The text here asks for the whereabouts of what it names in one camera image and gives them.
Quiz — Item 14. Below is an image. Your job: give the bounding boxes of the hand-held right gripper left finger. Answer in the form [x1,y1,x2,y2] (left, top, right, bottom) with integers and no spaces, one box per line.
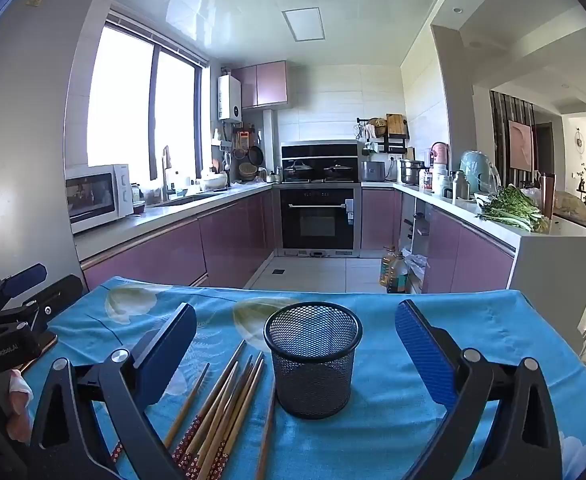
[28,302,198,480]

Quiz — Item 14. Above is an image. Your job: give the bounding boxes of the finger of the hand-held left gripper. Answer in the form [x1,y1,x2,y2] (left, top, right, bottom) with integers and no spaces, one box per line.
[20,275,84,333]
[0,263,48,318]

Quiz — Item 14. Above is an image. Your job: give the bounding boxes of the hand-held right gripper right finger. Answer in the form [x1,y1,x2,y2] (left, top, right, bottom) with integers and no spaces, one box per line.
[395,299,564,480]

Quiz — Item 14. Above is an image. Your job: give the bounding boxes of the bunch of wooden chopsticks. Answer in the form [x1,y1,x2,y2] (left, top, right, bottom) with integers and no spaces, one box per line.
[110,340,278,480]

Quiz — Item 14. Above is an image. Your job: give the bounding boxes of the black mesh utensil holder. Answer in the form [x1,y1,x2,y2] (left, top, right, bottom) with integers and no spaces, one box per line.
[264,301,364,420]

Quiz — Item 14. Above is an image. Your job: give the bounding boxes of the person's left hand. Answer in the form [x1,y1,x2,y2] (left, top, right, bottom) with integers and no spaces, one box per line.
[7,369,34,443]

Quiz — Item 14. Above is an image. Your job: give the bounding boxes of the dark cooking oil bottle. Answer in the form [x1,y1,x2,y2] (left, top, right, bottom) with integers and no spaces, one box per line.
[388,254,410,295]

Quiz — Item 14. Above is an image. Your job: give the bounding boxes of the blue floral tablecloth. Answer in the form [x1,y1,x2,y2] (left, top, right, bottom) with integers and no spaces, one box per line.
[20,275,586,480]

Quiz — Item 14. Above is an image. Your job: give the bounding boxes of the clear plastic bags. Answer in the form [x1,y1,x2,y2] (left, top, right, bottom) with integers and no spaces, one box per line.
[403,255,428,281]

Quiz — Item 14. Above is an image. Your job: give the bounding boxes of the pink base cabinet run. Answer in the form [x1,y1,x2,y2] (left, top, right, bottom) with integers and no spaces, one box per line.
[360,187,516,293]
[80,187,278,291]

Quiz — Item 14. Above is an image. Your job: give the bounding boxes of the yellow cooking oil bottle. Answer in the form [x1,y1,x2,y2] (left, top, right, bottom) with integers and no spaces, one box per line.
[379,246,398,288]

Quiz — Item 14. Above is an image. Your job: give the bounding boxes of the white microwave oven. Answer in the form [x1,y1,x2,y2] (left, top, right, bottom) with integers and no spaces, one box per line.
[65,164,134,235]

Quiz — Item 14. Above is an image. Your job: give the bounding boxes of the white kitchen countertop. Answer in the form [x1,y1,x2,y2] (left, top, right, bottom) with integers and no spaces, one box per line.
[73,180,586,261]

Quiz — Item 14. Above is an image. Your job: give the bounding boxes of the grey refrigerator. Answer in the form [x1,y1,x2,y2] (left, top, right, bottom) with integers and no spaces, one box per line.
[0,0,110,291]

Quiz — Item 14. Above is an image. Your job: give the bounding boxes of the steel kitchen sink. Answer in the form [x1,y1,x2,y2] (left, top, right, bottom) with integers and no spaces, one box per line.
[153,190,224,208]

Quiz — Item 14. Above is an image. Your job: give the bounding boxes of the steel kitchen faucet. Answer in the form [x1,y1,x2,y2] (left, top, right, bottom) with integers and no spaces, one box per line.
[160,146,174,202]

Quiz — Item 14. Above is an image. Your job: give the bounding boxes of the bunch of leafy greens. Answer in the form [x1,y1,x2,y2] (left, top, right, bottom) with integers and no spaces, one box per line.
[475,185,548,233]

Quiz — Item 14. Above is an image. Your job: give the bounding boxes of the black built-in oven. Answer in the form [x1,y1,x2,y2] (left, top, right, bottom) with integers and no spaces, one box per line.
[279,185,361,257]

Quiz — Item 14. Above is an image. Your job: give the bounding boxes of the stainless steel stock pot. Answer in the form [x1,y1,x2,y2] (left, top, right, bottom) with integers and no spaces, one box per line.
[399,159,426,185]

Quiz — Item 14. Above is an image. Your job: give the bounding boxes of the light green air fryer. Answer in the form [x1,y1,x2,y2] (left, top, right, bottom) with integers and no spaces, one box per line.
[459,150,498,196]

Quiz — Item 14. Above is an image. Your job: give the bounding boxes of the kitchen window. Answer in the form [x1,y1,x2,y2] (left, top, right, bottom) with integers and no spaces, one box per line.
[88,15,208,186]

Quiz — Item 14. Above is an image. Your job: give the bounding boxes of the brown tumbler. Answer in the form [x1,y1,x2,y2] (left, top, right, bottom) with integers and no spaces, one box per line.
[540,172,558,218]

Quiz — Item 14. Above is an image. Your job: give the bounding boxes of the black pot glass lid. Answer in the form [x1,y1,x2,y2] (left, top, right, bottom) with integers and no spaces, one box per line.
[323,160,354,180]
[284,160,316,181]

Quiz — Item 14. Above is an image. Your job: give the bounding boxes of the dark dining table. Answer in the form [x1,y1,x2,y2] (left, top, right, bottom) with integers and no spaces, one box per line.
[553,210,586,235]

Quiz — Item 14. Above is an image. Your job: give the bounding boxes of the black range hood stove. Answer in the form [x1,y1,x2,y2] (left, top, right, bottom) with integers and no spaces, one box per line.
[280,141,364,183]

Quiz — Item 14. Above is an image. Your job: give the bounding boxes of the square ceiling light panel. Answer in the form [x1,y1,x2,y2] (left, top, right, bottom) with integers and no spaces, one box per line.
[282,7,326,42]

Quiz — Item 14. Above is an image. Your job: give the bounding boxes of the black wall storage rack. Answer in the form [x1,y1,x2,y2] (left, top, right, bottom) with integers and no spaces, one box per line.
[357,114,410,156]

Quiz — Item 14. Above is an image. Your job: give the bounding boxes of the pink wall picture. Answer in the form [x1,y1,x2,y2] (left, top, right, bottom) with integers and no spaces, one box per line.
[509,120,534,168]

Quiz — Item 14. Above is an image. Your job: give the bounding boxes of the striped wall panel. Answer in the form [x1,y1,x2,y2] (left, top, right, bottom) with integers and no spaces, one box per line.
[490,91,536,186]

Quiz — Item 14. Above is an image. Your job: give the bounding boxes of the white wall water heater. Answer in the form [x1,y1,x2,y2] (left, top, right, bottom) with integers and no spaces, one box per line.
[218,75,242,122]

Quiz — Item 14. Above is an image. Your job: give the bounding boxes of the pink upper wall cabinet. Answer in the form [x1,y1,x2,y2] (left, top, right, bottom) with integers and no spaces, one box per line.
[233,60,288,110]

